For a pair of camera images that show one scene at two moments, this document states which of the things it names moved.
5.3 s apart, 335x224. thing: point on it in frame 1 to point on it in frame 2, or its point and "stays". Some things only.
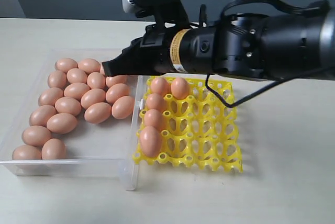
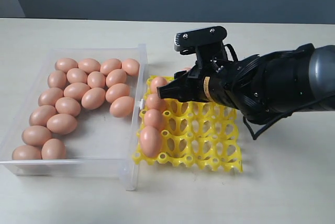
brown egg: x=160 y=86 stays
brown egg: x=116 y=91 stays
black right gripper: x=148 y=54 to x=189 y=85
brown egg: x=151 y=141 stays
